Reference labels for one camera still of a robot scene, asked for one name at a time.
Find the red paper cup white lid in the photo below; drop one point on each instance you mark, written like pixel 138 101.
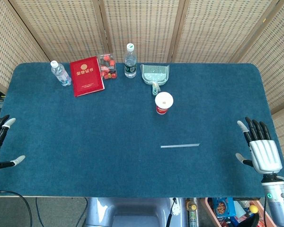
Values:
pixel 164 100

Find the blue felt table cover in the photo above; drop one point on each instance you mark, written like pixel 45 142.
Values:
pixel 109 142

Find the woven bamboo folding screen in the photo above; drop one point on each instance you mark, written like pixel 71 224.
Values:
pixel 142 26

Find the tall green-label water bottle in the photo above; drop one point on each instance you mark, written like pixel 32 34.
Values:
pixel 130 63

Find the yellow-cap drink bottle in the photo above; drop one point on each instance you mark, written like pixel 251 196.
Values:
pixel 192 212

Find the red certificate book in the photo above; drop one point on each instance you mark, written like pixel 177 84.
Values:
pixel 86 76

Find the yellow ball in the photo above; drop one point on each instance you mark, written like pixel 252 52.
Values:
pixel 253 209

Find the clear box of red parts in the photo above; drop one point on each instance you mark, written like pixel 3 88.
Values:
pixel 107 67

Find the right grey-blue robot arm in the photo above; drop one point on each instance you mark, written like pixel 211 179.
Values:
pixel 275 205

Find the light green dustpan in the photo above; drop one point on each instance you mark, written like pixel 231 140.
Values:
pixel 155 74

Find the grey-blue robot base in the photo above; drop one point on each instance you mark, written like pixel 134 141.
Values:
pixel 132 212

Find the small blue-label water bottle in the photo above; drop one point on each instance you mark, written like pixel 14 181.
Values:
pixel 61 75

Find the transparent plastic straw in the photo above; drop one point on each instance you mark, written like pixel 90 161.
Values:
pixel 180 145

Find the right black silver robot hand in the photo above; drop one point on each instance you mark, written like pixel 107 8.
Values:
pixel 265 153

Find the orange plastic bin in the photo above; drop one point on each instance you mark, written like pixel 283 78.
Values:
pixel 208 209

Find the blue snack package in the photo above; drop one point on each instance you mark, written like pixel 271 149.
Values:
pixel 223 206

